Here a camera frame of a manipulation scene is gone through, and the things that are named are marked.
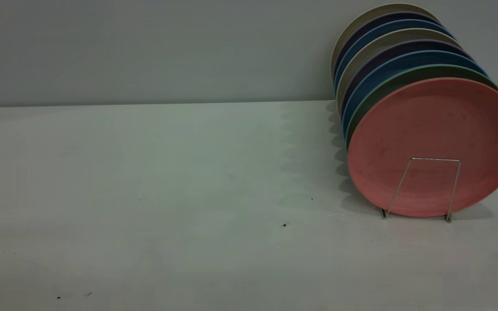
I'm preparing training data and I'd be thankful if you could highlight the pink round plate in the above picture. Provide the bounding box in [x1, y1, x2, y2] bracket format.
[347, 78, 498, 218]

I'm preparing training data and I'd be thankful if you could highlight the blue round plate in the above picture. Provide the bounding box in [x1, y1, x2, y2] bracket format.
[342, 51, 488, 135]
[334, 19, 454, 94]

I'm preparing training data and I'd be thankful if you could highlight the beige round plate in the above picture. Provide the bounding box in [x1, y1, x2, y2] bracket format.
[329, 3, 436, 81]
[336, 29, 462, 113]

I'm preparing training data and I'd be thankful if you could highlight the green round plate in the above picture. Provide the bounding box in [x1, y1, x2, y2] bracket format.
[345, 64, 498, 150]

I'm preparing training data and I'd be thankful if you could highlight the dark purple round plate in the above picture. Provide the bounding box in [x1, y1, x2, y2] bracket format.
[341, 40, 474, 118]
[332, 12, 441, 83]

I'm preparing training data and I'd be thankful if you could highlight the silver wire plate rack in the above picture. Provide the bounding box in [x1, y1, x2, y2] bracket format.
[381, 158, 462, 223]

